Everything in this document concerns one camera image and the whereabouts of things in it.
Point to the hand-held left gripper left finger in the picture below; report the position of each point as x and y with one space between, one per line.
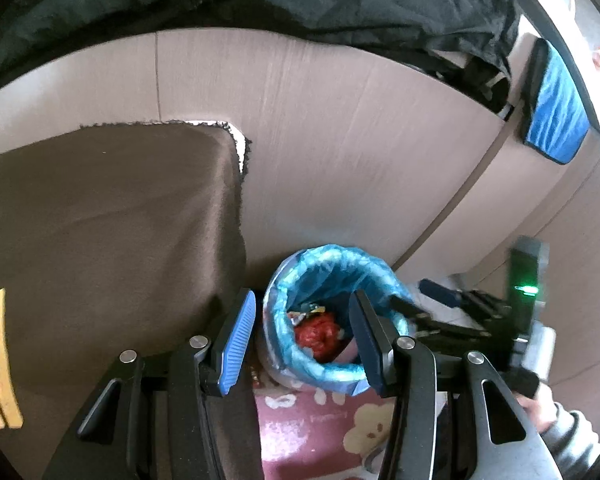
237 345

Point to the red plastic bag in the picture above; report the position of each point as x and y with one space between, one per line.
317 335

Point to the silver foil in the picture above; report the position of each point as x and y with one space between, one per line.
295 318

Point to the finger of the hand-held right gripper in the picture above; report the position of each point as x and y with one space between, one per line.
450 331
437 291

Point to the brown table cloth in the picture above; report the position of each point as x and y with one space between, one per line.
105 235

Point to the beige wooden cabinet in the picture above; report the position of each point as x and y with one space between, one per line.
330 135

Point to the person's right hand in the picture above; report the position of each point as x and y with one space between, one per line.
540 407

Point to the pink floral mat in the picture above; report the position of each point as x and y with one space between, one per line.
305 435

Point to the trash bin with blue liner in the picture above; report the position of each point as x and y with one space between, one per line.
290 290

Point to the blue cloth with black trim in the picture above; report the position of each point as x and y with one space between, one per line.
555 110

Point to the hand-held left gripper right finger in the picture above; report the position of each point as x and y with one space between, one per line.
374 355

